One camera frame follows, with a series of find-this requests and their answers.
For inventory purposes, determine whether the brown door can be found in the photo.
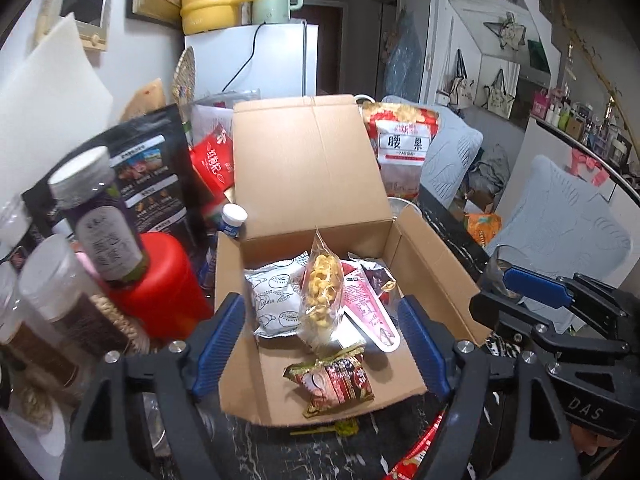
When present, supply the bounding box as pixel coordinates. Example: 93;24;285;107
299;3;347;97

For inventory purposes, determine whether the white snack packet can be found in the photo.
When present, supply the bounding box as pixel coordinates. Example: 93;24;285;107
244;254;314;339

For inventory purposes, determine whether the orange bag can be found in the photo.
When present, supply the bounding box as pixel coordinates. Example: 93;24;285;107
464;212;503;247

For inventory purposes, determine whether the red canister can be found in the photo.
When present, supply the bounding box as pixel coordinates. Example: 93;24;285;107
106;232;214;347

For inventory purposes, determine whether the wooden board piece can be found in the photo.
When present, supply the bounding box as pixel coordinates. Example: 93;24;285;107
119;77;167;122

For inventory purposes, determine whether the cream intercom panel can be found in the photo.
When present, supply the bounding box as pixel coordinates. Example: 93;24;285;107
34;0;113;54

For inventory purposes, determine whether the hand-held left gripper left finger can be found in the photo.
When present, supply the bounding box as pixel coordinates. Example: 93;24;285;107
60;292;246;480

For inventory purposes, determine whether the light blue chair cushion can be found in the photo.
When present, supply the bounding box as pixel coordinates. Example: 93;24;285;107
381;94;484;207
486;154;634;334

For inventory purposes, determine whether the red cashew bag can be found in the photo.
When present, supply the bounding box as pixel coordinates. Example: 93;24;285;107
362;100;443;202

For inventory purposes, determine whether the pink bow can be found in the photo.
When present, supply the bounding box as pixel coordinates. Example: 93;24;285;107
569;149;610;182

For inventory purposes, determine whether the glass mug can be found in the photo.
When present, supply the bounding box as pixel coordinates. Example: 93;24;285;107
481;244;527;302

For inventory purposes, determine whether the brown cardboard box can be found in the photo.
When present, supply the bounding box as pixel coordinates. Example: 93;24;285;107
213;94;494;429

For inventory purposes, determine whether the red cone snack packet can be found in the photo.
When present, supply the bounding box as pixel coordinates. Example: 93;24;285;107
339;260;402;357

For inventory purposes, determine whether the person's right hand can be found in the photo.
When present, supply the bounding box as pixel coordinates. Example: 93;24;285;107
575;426;636;456

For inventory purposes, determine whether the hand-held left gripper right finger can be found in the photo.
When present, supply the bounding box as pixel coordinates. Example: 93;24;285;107
396;296;581;480

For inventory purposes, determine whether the dark green red snack packet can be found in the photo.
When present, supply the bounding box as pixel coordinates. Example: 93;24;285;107
283;344;376;419

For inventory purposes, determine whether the waffle in clear wrapper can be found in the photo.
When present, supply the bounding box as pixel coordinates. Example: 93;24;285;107
384;409;452;480

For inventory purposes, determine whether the row of cosmetic bottles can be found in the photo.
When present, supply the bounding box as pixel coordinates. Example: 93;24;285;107
531;84;640;173

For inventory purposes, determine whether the black power cable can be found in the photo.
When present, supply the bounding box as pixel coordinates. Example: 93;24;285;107
219;22;267;94

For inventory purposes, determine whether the woven round tray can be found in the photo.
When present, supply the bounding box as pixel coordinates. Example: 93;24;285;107
171;45;197;107

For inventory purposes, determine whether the silver red snack packet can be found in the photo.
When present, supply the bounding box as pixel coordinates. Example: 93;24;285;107
349;257;397;307

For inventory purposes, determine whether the blue plastic bag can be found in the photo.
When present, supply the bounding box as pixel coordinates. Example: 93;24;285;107
384;9;424;97

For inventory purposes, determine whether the red tea packet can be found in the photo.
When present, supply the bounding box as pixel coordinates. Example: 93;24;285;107
189;122;237;202

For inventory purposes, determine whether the yellow pot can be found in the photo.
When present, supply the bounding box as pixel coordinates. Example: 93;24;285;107
179;0;274;37

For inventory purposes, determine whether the yellow green foil strip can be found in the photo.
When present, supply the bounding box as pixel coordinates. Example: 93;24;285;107
289;419;359;437

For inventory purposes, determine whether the yellow waffle snack packet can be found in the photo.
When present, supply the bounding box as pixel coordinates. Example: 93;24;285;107
298;227;347;354

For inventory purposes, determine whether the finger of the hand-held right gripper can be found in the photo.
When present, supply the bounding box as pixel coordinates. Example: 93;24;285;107
502;267;640;331
470;292;632;362

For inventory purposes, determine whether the metal bowl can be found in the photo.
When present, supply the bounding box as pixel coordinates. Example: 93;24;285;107
387;197;427;217

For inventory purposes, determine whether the white fridge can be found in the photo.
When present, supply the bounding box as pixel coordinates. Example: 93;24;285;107
183;22;320;107

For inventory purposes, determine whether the small white blue bottle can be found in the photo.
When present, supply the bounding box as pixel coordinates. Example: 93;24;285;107
219;203;249;239

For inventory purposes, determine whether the white foam board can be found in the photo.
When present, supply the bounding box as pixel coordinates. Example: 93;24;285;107
0;12;114;162

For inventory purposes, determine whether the canvas tote bag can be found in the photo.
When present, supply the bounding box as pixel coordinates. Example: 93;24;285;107
479;67;522;119
449;49;477;109

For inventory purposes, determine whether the cluster of clear food jars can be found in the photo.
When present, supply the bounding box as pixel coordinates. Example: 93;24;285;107
0;145;152;432

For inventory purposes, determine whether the black pouch bag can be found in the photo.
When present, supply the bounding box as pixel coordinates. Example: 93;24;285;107
21;103;212;262

